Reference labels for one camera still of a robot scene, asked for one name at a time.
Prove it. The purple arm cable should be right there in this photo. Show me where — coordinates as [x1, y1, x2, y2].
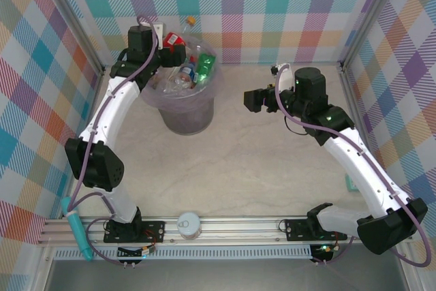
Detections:
[66, 14, 161, 266]
[277, 65, 431, 268]

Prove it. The Pepsi bottle blue cap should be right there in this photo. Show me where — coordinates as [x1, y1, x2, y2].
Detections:
[176, 59, 198, 84]

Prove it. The white slotted cable duct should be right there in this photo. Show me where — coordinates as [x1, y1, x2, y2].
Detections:
[54, 245, 313, 260]

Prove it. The teal rectangular block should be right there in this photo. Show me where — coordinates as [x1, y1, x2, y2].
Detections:
[344, 173, 358, 193]

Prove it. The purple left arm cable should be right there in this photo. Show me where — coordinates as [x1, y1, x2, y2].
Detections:
[66, 14, 161, 266]

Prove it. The aluminium frame post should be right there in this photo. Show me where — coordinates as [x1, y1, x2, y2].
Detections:
[40, 0, 105, 82]
[340, 0, 408, 70]

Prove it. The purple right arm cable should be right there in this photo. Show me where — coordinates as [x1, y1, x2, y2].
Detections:
[277, 65, 431, 268]

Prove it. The grey waste bin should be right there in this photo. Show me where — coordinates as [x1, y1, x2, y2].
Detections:
[140, 33, 225, 135]

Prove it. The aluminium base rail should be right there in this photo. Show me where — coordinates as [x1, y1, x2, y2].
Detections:
[37, 215, 409, 246]

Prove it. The silver tin can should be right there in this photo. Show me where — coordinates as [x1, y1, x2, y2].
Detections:
[176, 211, 202, 240]

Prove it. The red-label bottle orange cap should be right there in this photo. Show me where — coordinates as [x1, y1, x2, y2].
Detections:
[162, 16, 197, 50]

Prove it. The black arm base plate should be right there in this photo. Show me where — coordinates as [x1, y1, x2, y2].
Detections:
[103, 219, 166, 244]
[284, 217, 348, 241]

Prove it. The green Sprite bottle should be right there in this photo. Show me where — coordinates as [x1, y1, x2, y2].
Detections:
[193, 51, 217, 84]

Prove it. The aluminium side rail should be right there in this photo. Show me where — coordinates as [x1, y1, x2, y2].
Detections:
[63, 67, 105, 219]
[340, 65, 406, 219]

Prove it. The teal plastic tube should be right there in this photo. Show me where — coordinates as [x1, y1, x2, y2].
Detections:
[61, 197, 95, 261]

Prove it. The small controller board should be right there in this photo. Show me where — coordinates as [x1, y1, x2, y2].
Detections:
[309, 243, 341, 264]
[117, 245, 157, 268]

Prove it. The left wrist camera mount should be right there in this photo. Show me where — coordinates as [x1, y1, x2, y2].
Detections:
[153, 23, 165, 50]

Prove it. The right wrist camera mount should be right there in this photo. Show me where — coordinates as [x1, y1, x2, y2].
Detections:
[271, 63, 293, 96]

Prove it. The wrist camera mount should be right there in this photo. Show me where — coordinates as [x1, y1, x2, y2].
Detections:
[271, 63, 293, 96]
[153, 23, 165, 50]

